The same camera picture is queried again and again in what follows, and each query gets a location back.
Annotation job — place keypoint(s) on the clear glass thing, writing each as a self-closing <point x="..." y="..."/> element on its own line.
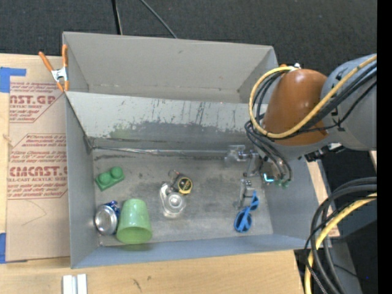
<point x="173" y="202"/>

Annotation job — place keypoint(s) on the green plastic cup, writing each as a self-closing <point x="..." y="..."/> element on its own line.
<point x="134" y="222"/>

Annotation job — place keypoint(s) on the yellow and black tape measure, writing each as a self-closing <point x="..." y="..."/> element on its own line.
<point x="185" y="185"/>

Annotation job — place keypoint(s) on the blue sunglasses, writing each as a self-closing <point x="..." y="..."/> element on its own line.
<point x="243" y="220"/>

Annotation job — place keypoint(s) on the brown cardboard board red print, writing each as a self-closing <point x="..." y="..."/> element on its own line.
<point x="36" y="201"/>

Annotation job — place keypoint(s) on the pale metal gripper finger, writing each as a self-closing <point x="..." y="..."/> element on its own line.
<point x="236" y="153"/>
<point x="245" y="194"/>

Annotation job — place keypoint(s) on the silver and blue drink can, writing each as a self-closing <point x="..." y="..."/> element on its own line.
<point x="106" y="219"/>

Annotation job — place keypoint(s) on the grey metal bin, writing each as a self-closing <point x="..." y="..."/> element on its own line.
<point x="190" y="127"/>

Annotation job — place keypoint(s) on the black cylinder on white bracket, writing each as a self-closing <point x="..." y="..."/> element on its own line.
<point x="316" y="155"/>

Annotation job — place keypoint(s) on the green toy brick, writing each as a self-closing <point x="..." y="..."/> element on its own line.
<point x="109" y="179"/>

